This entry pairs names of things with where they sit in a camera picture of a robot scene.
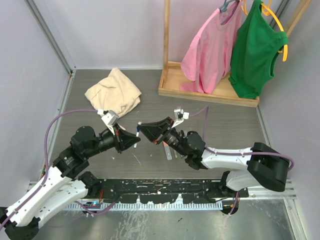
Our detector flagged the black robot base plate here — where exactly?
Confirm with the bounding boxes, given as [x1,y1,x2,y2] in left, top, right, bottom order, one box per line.
[85,178,236,204]

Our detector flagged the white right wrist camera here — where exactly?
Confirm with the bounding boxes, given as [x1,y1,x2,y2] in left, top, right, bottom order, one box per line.
[171,107,190,128]

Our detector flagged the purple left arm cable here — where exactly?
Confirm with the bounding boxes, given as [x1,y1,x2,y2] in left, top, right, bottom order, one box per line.
[0,108,103,230]

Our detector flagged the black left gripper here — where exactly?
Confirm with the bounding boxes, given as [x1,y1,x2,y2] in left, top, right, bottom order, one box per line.
[84,122,140,158]

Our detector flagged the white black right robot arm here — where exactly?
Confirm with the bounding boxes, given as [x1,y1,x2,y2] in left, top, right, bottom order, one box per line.
[137,117,294,197]

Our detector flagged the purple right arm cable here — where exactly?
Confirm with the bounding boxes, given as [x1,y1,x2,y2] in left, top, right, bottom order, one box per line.
[188,105,295,216]

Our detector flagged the yellow clothes hanger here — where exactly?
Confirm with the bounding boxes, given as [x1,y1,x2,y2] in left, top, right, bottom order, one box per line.
[231,0,288,69]

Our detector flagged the grey highlighter orange tip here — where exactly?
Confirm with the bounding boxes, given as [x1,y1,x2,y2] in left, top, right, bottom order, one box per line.
[163,142,173,161]

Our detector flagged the wooden clothes rack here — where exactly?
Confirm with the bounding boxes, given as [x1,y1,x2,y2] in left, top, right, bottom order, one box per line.
[158,0,310,107]

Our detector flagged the beige cloth bag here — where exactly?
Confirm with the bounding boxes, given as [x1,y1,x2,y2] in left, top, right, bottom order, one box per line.
[84,68,142,117]

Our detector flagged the aluminium frame rail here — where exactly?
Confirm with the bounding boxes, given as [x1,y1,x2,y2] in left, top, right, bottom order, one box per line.
[23,0,77,76]

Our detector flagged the pink t-shirt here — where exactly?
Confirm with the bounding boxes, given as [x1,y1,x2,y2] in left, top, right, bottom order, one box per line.
[179,2,242,94]

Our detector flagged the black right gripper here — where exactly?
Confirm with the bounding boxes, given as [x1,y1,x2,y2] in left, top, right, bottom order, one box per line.
[137,117,189,157]

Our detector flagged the green tank top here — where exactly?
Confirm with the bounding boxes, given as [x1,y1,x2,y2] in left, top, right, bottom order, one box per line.
[228,0,289,100]

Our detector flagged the grey clothes hanger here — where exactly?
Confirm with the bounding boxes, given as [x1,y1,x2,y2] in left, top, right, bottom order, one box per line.
[219,0,240,13]

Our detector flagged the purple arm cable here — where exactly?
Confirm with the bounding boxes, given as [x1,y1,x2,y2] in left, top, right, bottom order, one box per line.
[0,108,103,230]
[188,105,295,216]

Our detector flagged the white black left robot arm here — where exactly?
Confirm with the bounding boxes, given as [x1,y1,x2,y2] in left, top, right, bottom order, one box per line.
[0,124,141,240]

